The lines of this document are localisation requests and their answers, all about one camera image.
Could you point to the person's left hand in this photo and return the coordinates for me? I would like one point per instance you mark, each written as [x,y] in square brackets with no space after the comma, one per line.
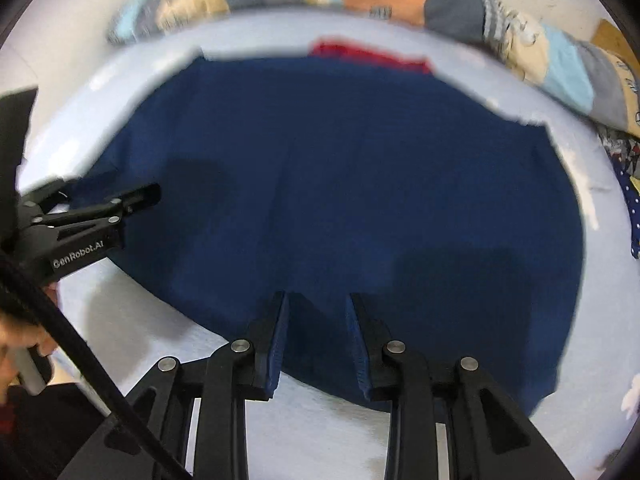
[20,332]

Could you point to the navy jacket with red collar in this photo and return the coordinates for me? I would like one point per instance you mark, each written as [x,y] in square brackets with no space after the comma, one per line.
[350,185]

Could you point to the dark grey checked cloth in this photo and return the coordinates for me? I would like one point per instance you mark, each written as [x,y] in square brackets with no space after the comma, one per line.
[622,147]

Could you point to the dark patterned blanket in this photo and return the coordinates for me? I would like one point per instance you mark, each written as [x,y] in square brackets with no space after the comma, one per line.
[635,220]

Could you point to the light blue cloud-print bed sheet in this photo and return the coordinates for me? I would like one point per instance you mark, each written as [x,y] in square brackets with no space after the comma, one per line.
[600,310]

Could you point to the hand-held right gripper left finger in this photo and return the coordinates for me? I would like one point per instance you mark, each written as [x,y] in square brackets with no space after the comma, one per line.
[277,340]

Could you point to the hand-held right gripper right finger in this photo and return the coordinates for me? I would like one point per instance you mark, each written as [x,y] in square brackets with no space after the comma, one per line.
[357,340]

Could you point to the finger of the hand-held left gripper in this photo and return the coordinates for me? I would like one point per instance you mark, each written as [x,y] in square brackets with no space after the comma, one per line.
[42,191]
[140,197]

